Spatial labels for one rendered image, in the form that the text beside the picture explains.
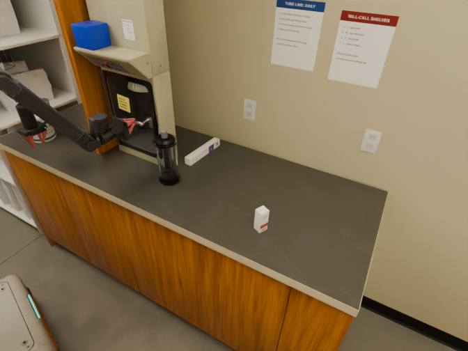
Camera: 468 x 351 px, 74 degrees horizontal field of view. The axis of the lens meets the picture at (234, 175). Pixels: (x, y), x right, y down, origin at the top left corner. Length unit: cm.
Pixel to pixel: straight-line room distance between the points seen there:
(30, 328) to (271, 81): 174
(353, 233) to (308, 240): 20
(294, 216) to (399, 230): 66
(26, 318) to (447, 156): 218
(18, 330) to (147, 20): 162
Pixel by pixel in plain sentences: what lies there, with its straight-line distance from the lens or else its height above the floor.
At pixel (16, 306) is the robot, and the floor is 28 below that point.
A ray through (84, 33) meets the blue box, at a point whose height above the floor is 157.
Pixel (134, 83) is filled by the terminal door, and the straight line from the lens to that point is 150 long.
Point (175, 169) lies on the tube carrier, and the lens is 147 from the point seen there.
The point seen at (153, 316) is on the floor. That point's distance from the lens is 218.
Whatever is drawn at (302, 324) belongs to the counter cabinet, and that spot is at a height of 66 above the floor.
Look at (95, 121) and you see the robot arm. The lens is 138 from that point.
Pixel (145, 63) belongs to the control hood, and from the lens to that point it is 138.
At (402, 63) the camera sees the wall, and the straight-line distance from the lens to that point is 145.
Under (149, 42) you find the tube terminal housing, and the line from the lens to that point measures 139.
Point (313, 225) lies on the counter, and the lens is 135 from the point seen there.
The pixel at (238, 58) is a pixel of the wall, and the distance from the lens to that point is 166.
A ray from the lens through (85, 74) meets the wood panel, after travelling 167.
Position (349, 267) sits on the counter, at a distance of 125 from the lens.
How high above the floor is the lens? 188
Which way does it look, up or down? 37 degrees down
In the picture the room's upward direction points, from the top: 2 degrees clockwise
